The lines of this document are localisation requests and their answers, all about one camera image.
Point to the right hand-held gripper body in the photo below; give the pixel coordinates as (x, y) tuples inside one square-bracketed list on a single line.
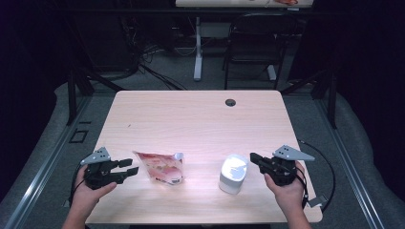
[(281, 171)]

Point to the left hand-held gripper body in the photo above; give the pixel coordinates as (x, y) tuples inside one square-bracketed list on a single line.
[(100, 175)]

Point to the white lidded container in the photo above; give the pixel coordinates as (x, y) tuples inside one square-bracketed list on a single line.
[(232, 178)]

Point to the red and white spouted pouch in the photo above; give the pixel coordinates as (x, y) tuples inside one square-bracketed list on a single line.
[(162, 168)]

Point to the person's right hand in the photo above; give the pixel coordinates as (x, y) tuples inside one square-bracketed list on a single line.
[(288, 198)]

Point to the person's left hand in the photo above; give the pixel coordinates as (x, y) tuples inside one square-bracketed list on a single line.
[(84, 198)]

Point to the grey tape piece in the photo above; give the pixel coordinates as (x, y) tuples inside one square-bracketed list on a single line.
[(318, 201), (66, 203)]

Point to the black metal stand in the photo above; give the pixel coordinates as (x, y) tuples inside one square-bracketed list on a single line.
[(332, 101), (72, 98)]

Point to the white desk foot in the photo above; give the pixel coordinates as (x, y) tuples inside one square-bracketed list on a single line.
[(271, 73)]

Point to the black folding chair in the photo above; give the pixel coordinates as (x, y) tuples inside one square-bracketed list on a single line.
[(254, 47)]

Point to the white desk leg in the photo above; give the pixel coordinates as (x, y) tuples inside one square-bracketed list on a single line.
[(198, 57)]

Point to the pale background desk top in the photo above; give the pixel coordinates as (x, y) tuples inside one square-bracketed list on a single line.
[(223, 3)]

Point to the orange thing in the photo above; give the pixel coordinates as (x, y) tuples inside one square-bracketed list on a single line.
[(286, 1)]

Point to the aluminium floor rail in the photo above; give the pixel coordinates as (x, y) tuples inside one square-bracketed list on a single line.
[(353, 178), (38, 178)]

